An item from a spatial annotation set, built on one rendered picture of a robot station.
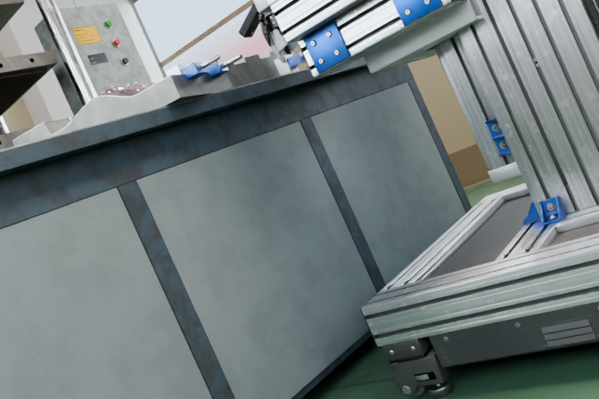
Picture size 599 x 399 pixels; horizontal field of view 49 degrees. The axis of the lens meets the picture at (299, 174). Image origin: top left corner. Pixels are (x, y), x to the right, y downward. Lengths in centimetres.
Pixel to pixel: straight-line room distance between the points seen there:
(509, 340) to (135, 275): 74
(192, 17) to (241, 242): 372
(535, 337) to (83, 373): 83
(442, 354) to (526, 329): 19
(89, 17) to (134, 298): 158
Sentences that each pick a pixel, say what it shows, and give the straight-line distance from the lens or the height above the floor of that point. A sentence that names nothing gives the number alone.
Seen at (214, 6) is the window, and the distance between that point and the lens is 501.
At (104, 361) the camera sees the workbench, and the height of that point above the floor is 37.
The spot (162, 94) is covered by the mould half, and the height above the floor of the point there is 82.
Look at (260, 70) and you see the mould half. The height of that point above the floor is 84.
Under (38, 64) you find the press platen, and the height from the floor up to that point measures 125.
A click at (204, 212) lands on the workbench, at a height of 55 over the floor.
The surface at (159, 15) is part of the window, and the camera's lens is 539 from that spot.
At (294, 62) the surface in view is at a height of 82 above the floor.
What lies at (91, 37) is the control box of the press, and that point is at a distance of 270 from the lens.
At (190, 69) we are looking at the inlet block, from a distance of 152.
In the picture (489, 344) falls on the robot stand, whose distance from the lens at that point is 133.
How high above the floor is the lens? 55
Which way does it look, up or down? 1 degrees down
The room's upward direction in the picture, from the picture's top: 24 degrees counter-clockwise
